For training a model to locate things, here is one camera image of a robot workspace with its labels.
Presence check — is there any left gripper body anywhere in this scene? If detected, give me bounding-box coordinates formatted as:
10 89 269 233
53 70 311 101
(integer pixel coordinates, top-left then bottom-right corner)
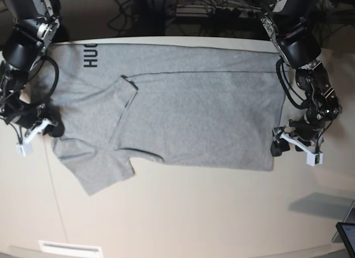
282 119 324 147

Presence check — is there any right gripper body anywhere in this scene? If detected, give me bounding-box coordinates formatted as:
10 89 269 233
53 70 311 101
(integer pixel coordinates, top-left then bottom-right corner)
16 104 60 135

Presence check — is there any grey T-shirt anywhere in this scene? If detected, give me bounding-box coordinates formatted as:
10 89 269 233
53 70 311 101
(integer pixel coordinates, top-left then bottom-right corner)
49 44 285 195

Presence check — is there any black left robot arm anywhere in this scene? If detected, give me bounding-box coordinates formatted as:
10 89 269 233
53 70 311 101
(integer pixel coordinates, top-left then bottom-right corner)
260 0 341 164

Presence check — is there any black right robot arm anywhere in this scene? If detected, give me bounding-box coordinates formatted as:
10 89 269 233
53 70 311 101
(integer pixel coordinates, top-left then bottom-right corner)
1 0 65 138

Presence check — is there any white label strip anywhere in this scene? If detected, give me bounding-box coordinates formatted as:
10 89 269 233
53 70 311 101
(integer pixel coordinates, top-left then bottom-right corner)
38 240 104 257

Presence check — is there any black power strip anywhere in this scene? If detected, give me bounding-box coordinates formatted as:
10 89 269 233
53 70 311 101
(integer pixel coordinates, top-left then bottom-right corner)
175 5 261 19

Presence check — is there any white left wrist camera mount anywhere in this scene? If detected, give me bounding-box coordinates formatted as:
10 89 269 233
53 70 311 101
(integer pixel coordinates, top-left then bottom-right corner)
272 127 323 166

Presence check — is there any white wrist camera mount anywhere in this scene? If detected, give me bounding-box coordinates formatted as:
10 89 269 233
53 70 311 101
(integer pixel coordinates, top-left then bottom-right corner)
16 119 53 156
272 127 323 166

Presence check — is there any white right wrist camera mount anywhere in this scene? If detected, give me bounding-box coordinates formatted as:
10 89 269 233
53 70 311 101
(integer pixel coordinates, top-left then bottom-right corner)
16 119 53 156

